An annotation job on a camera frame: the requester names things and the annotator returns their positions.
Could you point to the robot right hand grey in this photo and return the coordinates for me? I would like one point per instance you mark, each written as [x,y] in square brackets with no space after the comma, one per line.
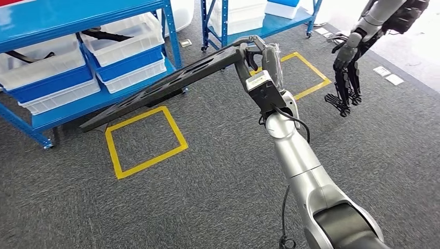
[271,62]

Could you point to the bystander robot hand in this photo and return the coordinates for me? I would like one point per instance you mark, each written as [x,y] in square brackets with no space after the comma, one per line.
[345,55]

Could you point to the black slotted plate part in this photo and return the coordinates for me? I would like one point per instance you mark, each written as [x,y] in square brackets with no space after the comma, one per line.
[172,84]

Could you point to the bystander robot silver arm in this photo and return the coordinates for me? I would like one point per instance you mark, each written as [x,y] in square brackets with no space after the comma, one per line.
[374,17]

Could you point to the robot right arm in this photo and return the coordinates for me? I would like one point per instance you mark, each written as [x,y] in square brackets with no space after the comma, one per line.
[299,154]

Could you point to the blue metal shelf rack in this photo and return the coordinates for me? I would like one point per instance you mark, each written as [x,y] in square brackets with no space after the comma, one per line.
[51,118]
[271,25]

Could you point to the clear plastic hand wrap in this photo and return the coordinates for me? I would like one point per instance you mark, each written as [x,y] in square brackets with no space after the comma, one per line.
[275,63]

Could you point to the yellow tape floor square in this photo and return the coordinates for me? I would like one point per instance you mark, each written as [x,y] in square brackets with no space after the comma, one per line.
[137,118]
[312,67]

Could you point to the bystander robot black torso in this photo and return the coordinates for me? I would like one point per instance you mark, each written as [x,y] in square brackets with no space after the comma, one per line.
[409,15]

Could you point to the metal floor socket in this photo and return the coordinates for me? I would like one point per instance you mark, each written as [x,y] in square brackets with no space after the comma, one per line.
[186,43]

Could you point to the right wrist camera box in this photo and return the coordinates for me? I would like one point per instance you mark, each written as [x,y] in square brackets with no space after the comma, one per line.
[266,94]

